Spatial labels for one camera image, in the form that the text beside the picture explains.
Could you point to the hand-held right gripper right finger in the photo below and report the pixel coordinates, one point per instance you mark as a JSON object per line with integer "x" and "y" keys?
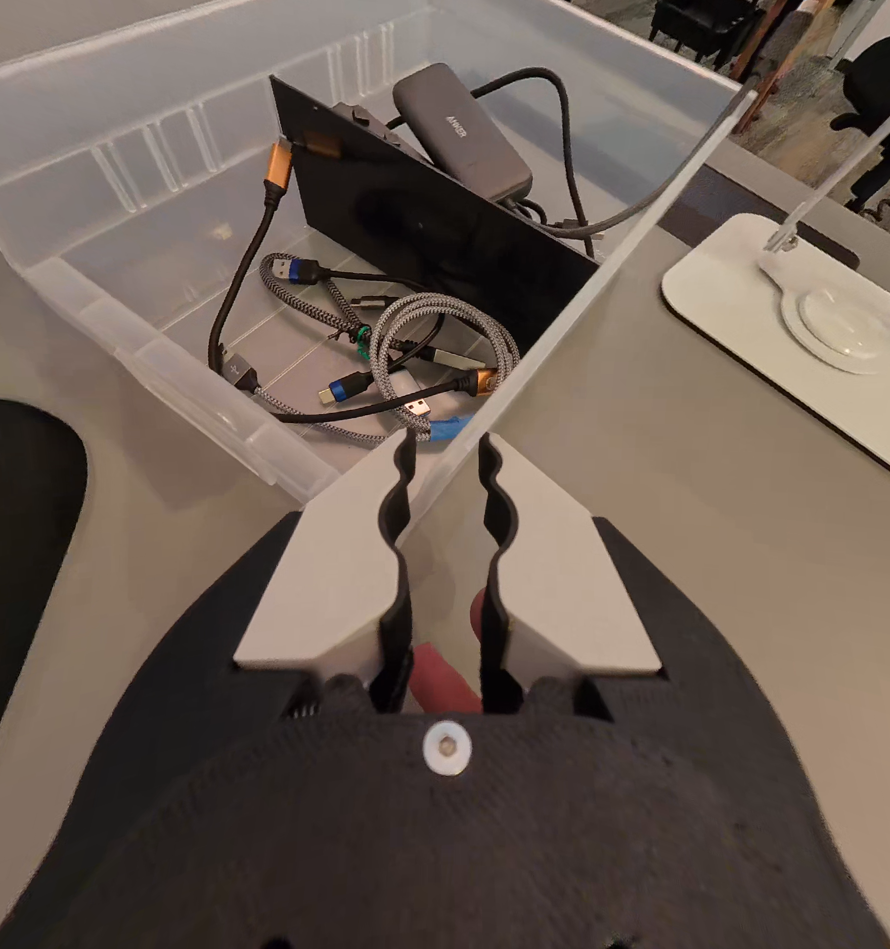
{"x": 571, "y": 593}

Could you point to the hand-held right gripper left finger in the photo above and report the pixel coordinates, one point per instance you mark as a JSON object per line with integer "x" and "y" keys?
{"x": 326, "y": 593}

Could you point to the clear plastic bin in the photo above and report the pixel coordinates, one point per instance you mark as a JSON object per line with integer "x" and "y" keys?
{"x": 119, "y": 222}

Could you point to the slim black usb hub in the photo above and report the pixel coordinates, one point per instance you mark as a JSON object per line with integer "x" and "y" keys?
{"x": 460, "y": 133}

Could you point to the black mesh cushion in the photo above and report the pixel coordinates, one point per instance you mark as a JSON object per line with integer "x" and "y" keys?
{"x": 15, "y": 556}

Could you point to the white board stand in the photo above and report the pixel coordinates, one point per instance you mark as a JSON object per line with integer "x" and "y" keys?
{"x": 749, "y": 311}

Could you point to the black divider panel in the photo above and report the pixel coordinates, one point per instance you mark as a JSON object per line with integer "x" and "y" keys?
{"x": 415, "y": 222}

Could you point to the black swivel chair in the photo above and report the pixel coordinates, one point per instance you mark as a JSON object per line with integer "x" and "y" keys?
{"x": 882, "y": 81}

